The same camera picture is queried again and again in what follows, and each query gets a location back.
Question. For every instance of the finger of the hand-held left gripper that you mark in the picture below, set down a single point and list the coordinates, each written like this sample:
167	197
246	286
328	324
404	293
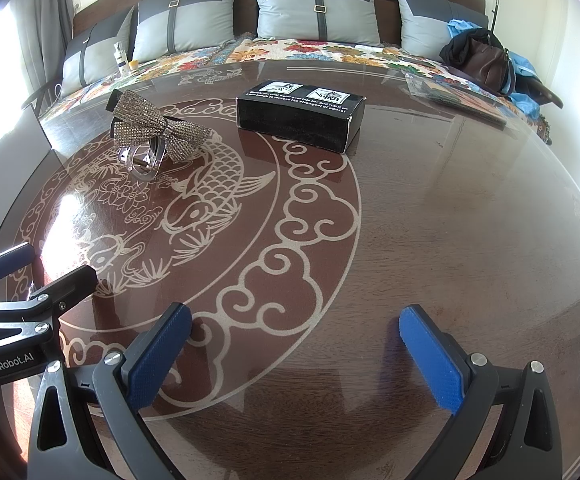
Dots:
12	259
67	290

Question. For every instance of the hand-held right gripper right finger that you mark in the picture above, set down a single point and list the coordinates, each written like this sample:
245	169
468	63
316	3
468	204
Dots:
432	360

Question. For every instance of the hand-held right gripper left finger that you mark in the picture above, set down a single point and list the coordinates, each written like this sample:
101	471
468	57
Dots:
162	355

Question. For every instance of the brown patterned desktop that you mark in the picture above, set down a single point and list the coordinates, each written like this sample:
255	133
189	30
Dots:
445	235

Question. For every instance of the clear plastic hair clip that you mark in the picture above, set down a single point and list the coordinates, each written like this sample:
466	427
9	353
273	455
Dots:
142	170

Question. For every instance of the black chair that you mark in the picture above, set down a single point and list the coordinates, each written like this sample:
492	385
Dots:
44	95

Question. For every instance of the white pump bottle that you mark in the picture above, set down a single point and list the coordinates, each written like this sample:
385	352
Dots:
120	57

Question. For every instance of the grey curtain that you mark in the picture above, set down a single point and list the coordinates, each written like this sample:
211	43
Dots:
44	25

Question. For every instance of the black cardboard box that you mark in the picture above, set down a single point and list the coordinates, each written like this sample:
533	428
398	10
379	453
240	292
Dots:
295	122

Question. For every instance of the blue cloth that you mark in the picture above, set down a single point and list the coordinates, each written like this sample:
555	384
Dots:
522	77

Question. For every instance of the dark brown handbag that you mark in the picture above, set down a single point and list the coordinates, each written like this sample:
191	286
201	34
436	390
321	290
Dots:
462	47

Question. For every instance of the floral blanket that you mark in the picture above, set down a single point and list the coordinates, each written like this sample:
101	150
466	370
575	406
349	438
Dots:
290	50

